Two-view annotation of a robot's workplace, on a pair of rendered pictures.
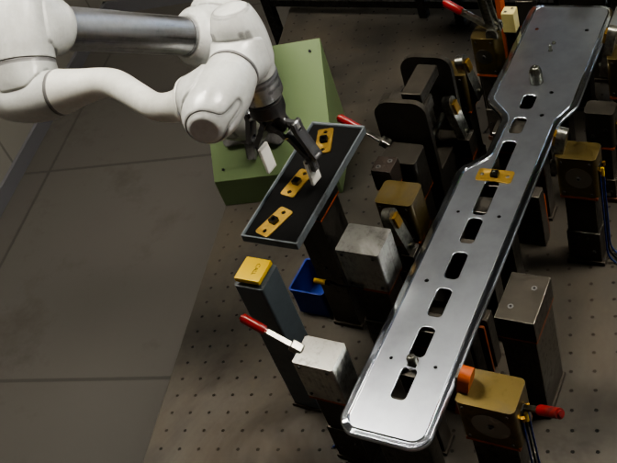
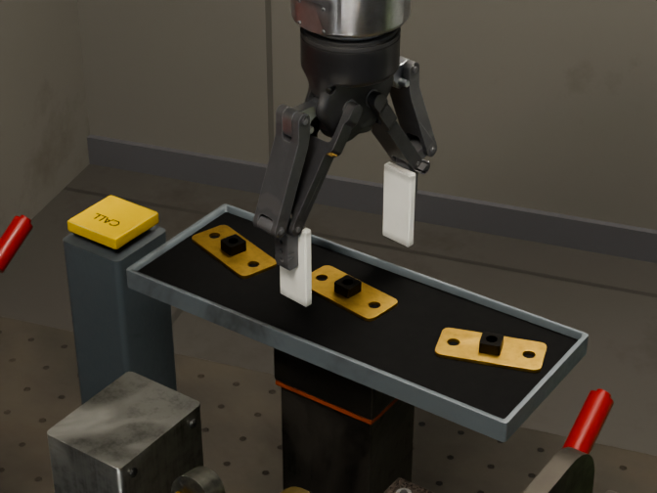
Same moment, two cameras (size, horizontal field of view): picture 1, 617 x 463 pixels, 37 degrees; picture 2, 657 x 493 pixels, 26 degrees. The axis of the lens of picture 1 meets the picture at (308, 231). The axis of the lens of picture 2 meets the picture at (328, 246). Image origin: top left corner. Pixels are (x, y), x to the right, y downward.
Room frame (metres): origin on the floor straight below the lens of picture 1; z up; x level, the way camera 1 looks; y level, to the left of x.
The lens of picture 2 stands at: (1.45, -1.00, 1.82)
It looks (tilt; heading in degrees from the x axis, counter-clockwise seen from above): 32 degrees down; 84
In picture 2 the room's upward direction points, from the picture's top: straight up
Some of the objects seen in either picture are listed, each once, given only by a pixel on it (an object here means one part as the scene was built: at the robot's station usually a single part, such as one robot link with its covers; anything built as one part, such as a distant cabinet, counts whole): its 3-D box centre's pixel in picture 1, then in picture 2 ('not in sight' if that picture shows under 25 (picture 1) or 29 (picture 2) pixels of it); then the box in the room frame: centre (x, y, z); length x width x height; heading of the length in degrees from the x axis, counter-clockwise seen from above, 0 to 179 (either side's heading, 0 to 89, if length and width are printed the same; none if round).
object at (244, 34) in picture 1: (239, 45); not in sight; (1.56, -0.01, 1.54); 0.13 x 0.11 x 0.16; 150
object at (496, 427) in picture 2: (306, 181); (349, 309); (1.57, -0.04, 1.16); 0.37 x 0.14 x 0.02; 139
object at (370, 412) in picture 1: (496, 184); not in sight; (1.50, -0.43, 1.00); 1.38 x 0.22 x 0.02; 139
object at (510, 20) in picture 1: (517, 65); not in sight; (2.02, -0.70, 0.88); 0.04 x 0.04 x 0.37; 49
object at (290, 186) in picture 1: (297, 181); (347, 288); (1.57, -0.02, 1.17); 0.08 x 0.04 x 0.01; 130
